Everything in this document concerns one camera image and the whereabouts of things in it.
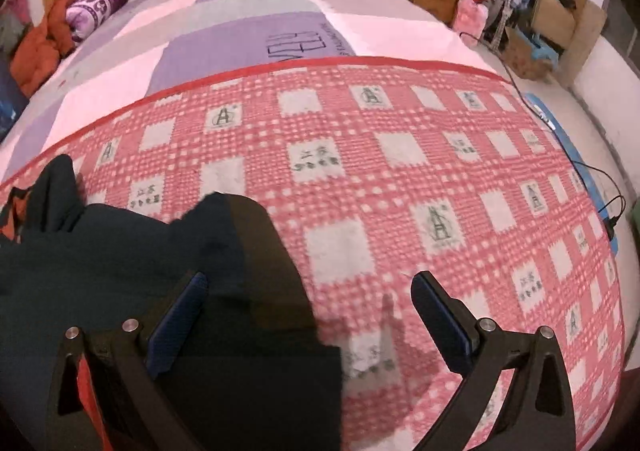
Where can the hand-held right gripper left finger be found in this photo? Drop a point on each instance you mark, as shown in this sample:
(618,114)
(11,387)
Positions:
(180,316)

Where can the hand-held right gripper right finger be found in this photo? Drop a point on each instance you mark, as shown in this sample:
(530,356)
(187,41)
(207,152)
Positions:
(440,321)

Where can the dark green jacket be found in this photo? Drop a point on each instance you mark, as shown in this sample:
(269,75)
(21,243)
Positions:
(240,256)

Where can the red white checked blanket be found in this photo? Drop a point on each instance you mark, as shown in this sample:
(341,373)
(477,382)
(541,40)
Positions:
(375,181)

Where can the blue shopping bag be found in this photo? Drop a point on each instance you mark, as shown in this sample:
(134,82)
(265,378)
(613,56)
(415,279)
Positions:
(10,101)

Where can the purple pink patchwork bed sheet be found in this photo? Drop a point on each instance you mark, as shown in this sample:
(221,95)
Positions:
(225,31)

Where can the orange puffer jacket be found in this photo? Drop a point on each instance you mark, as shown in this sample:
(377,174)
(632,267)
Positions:
(42,51)

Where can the pink plush cloth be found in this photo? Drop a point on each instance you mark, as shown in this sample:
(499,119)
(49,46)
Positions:
(470,16)

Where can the purple patterned pillow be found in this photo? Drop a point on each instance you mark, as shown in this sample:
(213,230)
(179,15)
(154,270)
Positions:
(95,8)

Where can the cardboard box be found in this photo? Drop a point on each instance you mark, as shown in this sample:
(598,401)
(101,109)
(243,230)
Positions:
(555,16)

